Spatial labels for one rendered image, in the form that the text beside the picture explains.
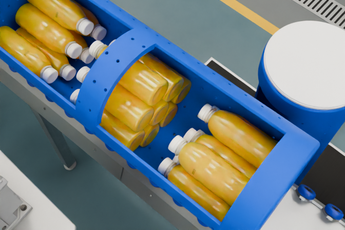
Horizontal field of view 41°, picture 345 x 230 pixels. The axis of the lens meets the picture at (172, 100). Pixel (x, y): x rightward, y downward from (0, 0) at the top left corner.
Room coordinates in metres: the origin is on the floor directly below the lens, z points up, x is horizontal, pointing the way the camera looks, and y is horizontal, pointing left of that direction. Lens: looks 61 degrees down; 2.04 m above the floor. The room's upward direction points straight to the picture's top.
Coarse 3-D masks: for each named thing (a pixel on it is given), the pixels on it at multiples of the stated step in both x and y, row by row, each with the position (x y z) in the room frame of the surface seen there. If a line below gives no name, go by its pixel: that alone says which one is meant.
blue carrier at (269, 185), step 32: (0, 0) 0.82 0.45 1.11; (96, 0) 0.73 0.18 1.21; (128, 32) 0.63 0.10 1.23; (96, 64) 0.55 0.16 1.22; (128, 64) 0.54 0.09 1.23; (192, 64) 0.55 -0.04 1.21; (64, 96) 0.60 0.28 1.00; (96, 96) 0.49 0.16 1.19; (192, 96) 0.59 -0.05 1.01; (224, 96) 0.55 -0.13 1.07; (96, 128) 0.44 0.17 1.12; (160, 128) 0.52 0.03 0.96; (288, 128) 0.40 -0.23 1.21; (128, 160) 0.38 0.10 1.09; (160, 160) 0.43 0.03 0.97; (288, 160) 0.32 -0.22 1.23; (256, 192) 0.27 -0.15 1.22; (224, 224) 0.23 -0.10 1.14; (256, 224) 0.21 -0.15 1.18
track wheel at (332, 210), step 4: (328, 204) 0.32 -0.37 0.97; (332, 204) 0.32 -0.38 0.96; (324, 208) 0.31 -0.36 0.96; (328, 208) 0.30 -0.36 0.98; (332, 208) 0.30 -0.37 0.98; (336, 208) 0.30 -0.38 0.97; (328, 212) 0.30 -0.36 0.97; (332, 212) 0.29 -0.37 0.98; (336, 212) 0.29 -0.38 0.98; (340, 212) 0.30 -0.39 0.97; (332, 216) 0.29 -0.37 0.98; (336, 216) 0.28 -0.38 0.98; (340, 216) 0.29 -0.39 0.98
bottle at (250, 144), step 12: (216, 120) 0.46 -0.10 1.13; (228, 120) 0.45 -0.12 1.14; (240, 120) 0.45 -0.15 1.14; (216, 132) 0.43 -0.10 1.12; (228, 132) 0.43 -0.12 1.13; (240, 132) 0.42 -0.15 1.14; (252, 132) 0.42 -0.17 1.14; (228, 144) 0.41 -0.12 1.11; (240, 144) 0.40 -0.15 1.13; (252, 144) 0.40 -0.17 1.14; (264, 144) 0.39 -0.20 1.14; (276, 144) 0.40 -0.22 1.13; (240, 156) 0.39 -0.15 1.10; (252, 156) 0.37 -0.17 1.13; (264, 156) 0.37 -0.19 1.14
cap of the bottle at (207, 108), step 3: (204, 105) 0.50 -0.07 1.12; (207, 105) 0.50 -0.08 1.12; (210, 105) 0.50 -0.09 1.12; (204, 108) 0.49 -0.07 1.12; (207, 108) 0.49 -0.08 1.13; (210, 108) 0.49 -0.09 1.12; (213, 108) 0.50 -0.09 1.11; (201, 111) 0.48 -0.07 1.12; (204, 111) 0.48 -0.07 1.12; (207, 111) 0.48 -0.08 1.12; (198, 114) 0.48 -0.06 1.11; (201, 114) 0.48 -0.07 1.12; (204, 114) 0.48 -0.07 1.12; (198, 117) 0.48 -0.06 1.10; (201, 117) 0.48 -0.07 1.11; (204, 117) 0.47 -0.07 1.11; (204, 120) 0.48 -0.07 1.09
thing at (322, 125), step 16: (256, 96) 0.77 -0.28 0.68; (272, 96) 0.60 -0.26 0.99; (288, 112) 0.56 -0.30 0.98; (304, 112) 0.54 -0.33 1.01; (320, 112) 0.53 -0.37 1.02; (336, 112) 0.54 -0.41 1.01; (304, 128) 0.54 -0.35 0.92; (320, 128) 0.53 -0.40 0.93; (336, 128) 0.56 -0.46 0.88; (320, 144) 0.54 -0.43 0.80; (304, 176) 0.58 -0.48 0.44
